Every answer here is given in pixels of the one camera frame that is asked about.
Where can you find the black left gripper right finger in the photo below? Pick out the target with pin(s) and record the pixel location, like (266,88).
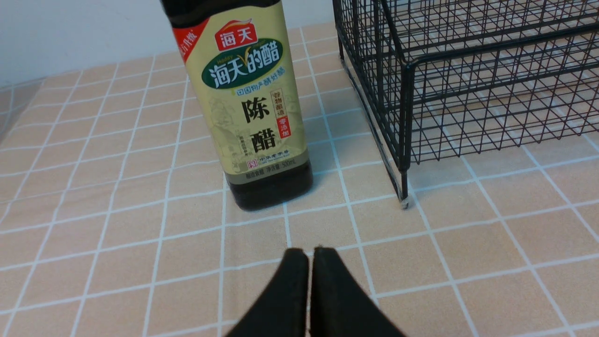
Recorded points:
(338,305)

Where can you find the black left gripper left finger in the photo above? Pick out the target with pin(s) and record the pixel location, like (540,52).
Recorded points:
(280,310)

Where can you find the black wire mesh shelf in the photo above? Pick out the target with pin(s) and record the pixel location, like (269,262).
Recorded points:
(447,78)

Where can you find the dark vinegar bottle beige label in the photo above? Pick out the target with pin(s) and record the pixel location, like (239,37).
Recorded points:
(238,59)

